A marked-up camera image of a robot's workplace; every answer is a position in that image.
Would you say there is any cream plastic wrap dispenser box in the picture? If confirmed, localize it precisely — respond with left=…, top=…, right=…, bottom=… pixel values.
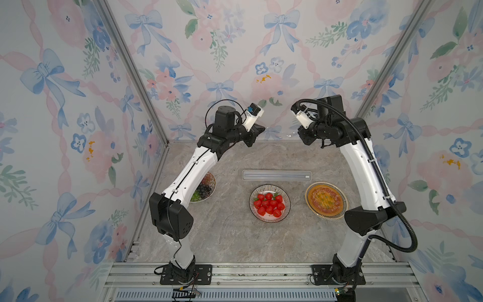
left=241, top=170, right=312, bottom=182

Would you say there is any aluminium front rail frame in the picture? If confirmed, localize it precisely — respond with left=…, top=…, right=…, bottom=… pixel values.
left=98, top=262, right=427, bottom=301

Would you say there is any plate of red strawberries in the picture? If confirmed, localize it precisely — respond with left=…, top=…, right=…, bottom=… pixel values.
left=249, top=184, right=291, bottom=223

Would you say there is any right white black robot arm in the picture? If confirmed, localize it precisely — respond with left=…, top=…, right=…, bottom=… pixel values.
left=291, top=95, right=418, bottom=286

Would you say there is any wrist white camera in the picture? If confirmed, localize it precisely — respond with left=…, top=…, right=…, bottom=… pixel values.
left=242, top=103, right=264, bottom=132
left=291, top=104, right=313, bottom=129

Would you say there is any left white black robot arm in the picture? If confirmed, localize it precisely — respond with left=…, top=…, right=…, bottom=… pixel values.
left=149, top=103, right=265, bottom=286

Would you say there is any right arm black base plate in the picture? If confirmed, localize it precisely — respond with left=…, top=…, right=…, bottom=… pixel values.
left=310, top=264, right=366, bottom=286

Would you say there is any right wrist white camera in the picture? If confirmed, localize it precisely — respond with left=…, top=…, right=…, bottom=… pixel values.
left=291, top=104, right=313, bottom=129

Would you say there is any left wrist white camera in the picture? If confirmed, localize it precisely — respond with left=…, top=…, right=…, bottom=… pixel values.
left=242, top=103, right=264, bottom=132

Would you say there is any yellow plate with food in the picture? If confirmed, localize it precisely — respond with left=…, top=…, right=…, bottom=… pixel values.
left=304, top=181, right=348, bottom=220

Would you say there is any plate of grapes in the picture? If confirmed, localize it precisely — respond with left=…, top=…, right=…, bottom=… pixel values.
left=190, top=172, right=216, bottom=203

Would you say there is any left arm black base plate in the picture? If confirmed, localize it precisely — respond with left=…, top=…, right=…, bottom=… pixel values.
left=159, top=263, right=213, bottom=286

